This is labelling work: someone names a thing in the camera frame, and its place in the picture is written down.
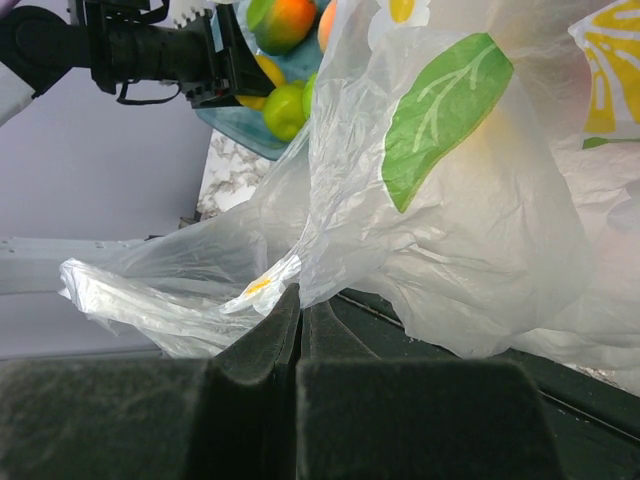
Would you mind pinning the green fake apple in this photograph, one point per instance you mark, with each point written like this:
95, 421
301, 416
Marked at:
283, 112

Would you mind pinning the green fake pear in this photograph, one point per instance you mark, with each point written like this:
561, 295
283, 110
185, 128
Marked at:
307, 95

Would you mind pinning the orange fake peach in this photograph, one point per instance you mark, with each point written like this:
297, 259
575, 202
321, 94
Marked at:
325, 25

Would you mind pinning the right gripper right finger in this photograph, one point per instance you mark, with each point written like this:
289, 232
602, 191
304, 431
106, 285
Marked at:
360, 416

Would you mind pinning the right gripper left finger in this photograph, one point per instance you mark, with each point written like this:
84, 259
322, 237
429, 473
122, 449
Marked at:
226, 417

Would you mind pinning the fake mango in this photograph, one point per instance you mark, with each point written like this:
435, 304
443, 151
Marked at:
278, 26

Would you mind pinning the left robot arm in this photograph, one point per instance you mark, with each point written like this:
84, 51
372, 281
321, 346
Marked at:
38, 47

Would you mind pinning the clear plastic bag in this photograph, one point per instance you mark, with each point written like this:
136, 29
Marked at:
475, 163

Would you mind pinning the blue transparent tray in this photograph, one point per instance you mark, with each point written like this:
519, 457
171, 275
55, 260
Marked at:
245, 126

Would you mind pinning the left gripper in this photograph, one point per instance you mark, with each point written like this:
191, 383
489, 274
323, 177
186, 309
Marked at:
128, 44

